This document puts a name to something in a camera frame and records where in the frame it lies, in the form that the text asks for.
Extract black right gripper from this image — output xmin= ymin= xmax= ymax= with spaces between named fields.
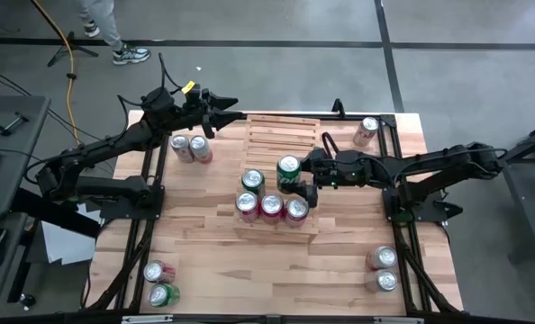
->
xmin=293 ymin=148 xmax=384 ymax=210

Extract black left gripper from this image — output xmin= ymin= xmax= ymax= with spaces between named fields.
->
xmin=177 ymin=88 xmax=245 ymax=140

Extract green soda can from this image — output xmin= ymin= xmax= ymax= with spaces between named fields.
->
xmin=240 ymin=168 xmax=267 ymax=198
xmin=276 ymin=154 xmax=303 ymax=195
xmin=147 ymin=282 xmax=182 ymax=309

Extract red can barcode label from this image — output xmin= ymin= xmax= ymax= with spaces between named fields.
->
xmin=284 ymin=196 xmax=311 ymax=229

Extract red can small label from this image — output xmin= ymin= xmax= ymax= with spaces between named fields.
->
xmin=259 ymin=193 xmax=286 ymax=226

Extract red can white labels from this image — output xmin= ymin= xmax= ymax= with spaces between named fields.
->
xmin=234 ymin=191 xmax=262 ymax=225

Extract wooden slatted shelf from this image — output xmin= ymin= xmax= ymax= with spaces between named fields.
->
xmin=231 ymin=114 xmax=322 ymax=246

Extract white beverage can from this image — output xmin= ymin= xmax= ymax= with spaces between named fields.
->
xmin=364 ymin=268 xmax=399 ymax=293

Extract red beverage can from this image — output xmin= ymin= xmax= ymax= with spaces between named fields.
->
xmin=142 ymin=259 xmax=177 ymax=284

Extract red white seltzer can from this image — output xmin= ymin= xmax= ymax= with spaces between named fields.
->
xmin=188 ymin=133 xmax=214 ymax=165

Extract red can bottom right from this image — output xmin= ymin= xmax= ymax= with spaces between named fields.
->
xmin=366 ymin=245 xmax=399 ymax=272

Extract person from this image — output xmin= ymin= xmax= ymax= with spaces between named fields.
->
xmin=77 ymin=0 xmax=151 ymax=67

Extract black tripod stand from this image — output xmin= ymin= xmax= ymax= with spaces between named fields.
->
xmin=46 ymin=30 xmax=100 ymax=68

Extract grey desk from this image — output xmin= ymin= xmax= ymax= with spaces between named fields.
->
xmin=0 ymin=94 xmax=51 ymax=218
xmin=0 ymin=212 xmax=29 ymax=320

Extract black desk beam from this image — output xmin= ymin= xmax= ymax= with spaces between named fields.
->
xmin=9 ymin=187 xmax=103 ymax=239

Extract white paper sheets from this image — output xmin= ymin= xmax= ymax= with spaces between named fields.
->
xmin=40 ymin=202 xmax=103 ymax=266

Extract dark metal stand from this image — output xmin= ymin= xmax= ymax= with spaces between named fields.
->
xmin=500 ymin=115 xmax=535 ymax=265

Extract black caster wheel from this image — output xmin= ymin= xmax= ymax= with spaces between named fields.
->
xmin=17 ymin=292 xmax=37 ymax=311

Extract black clamp bracket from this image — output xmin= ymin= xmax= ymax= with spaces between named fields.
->
xmin=331 ymin=97 xmax=347 ymax=119

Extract yellow power cable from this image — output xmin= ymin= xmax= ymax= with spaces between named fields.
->
xmin=29 ymin=0 xmax=82 ymax=146

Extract black handle tool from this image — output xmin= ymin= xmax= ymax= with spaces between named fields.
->
xmin=0 ymin=112 xmax=30 ymax=143

